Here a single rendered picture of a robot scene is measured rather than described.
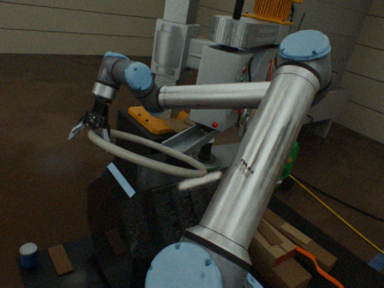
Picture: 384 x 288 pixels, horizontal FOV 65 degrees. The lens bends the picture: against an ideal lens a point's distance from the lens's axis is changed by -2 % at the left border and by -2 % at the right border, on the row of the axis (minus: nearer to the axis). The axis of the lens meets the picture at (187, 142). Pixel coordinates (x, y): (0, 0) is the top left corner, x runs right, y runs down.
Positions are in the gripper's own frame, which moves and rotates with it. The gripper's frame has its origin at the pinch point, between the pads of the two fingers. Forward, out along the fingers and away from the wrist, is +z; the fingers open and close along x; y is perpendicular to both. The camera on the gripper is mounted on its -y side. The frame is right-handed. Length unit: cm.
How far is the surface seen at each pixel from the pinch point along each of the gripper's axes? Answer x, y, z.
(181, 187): 49, -45, 15
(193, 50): 34, -110, -71
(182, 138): 39, -37, -12
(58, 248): -10, -87, 94
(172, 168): 31.1, 22.9, -6.5
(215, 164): 66, -56, -2
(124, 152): 14.7, 22.8, -6.6
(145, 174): 28, -47, 15
